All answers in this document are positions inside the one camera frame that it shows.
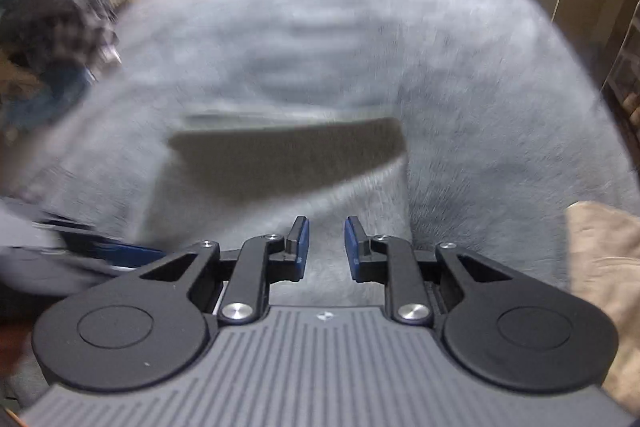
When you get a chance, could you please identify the dark blue cloth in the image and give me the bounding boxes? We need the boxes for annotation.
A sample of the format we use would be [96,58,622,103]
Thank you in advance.
[0,61,97,134]

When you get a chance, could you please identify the beige garment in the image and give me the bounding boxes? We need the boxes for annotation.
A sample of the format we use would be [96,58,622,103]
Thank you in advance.
[564,201,640,409]

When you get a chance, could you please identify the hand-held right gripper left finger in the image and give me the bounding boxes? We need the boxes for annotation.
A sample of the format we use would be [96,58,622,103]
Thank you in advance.
[140,216,310,324]

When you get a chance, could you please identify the grey sweatpants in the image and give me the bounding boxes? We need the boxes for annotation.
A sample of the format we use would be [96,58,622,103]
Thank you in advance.
[137,114,416,308]

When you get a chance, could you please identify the storage shelf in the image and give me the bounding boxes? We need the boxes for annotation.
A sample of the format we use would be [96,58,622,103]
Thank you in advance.
[599,0,640,135]

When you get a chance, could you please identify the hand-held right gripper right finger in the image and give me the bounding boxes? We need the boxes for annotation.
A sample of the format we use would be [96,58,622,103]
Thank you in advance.
[345,216,513,326]

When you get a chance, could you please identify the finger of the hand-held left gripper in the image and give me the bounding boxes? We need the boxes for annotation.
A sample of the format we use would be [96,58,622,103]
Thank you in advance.
[35,218,167,272]

